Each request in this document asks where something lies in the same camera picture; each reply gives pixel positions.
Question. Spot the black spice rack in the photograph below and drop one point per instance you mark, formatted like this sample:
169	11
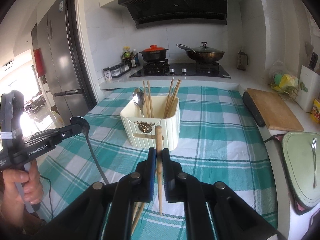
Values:
119	69

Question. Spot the chopstick in holder left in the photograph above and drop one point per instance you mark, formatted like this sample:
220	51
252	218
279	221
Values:
150	98

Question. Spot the steel fork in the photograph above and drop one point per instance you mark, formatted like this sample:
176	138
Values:
313	148

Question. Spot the teal white checkered tablecloth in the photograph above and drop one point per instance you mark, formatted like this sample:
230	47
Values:
218	141

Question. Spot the stainless steel refrigerator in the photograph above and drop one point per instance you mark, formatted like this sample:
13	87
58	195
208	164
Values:
64	72

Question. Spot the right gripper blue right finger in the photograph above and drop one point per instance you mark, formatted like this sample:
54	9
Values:
172	186

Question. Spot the white knife block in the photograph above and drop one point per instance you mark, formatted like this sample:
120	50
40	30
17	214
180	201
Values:
308	89

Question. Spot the black pot orange lid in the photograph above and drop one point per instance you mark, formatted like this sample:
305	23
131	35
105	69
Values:
154	54

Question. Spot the dark glass french press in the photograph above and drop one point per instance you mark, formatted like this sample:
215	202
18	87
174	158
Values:
242	60

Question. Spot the person's left hand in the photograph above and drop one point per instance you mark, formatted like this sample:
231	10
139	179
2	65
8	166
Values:
20	187

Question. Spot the black range hood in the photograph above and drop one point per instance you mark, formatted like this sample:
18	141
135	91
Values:
149	13

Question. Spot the green plastic cutting board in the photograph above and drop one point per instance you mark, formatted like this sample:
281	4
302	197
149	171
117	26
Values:
298	160

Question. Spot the chopstick in holder right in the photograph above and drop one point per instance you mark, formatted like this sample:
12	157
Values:
168	98

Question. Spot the white labelled spice jar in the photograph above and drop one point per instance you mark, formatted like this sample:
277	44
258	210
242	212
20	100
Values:
107	74

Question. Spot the wooden chopstick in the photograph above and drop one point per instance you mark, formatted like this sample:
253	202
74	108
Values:
173	97
146	101
138	209
159	148
173	88

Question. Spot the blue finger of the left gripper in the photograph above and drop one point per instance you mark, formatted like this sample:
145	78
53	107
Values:
67	131

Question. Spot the yellow snack packet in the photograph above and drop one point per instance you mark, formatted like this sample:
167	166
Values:
315	111

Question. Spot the large steel spoon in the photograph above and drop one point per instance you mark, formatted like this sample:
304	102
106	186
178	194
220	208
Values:
139	99

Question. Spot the small steel spoon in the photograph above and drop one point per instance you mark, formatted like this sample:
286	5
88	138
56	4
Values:
85	127

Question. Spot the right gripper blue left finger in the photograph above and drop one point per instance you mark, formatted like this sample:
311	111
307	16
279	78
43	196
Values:
149	174

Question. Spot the wooden cutting board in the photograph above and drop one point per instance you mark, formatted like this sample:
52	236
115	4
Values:
274	111

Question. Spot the chopstick in holder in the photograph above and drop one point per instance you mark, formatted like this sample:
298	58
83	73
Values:
168	98
150	98

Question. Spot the black gas stove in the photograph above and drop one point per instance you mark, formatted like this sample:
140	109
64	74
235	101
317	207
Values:
164	68

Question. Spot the black wok glass lid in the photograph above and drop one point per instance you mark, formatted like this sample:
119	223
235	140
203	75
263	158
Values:
203	54

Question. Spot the plastic bag with produce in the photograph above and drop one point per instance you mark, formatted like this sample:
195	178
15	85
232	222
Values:
283	82

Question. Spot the cream ribbed utensil holder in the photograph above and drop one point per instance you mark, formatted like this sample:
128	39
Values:
140	129

